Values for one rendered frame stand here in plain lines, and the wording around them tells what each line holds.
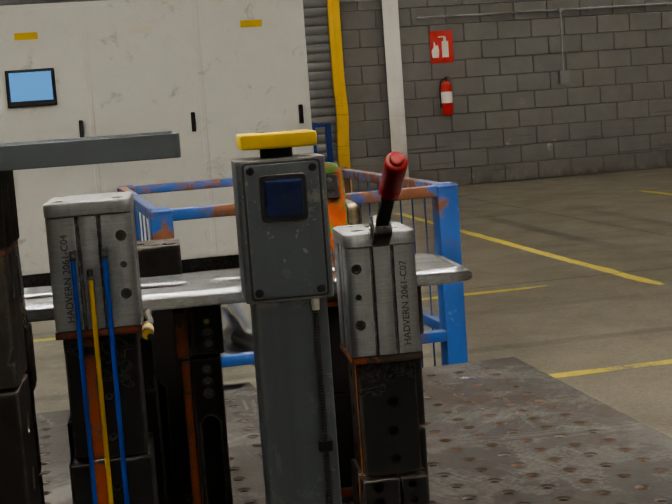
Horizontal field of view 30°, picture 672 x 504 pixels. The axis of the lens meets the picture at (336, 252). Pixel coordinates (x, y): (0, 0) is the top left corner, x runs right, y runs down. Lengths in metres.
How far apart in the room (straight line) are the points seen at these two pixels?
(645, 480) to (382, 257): 0.56
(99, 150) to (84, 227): 0.21
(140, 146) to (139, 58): 8.27
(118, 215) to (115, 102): 8.06
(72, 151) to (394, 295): 0.37
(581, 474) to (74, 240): 0.76
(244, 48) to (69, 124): 1.38
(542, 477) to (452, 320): 1.73
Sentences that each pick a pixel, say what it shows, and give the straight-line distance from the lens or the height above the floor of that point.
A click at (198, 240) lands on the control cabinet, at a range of 9.27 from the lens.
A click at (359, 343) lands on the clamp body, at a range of 1.16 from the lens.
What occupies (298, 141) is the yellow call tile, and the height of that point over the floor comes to 1.15.
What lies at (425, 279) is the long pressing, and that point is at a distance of 1.28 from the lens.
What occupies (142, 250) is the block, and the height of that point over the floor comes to 1.02.
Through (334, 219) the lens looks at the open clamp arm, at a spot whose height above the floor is 1.04.
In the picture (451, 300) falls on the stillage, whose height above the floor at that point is 0.64.
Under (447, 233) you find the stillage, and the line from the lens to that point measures 3.27.
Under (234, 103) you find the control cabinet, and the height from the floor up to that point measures 1.21.
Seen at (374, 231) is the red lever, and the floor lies 1.06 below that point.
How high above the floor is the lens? 1.18
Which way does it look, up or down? 7 degrees down
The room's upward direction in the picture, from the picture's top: 4 degrees counter-clockwise
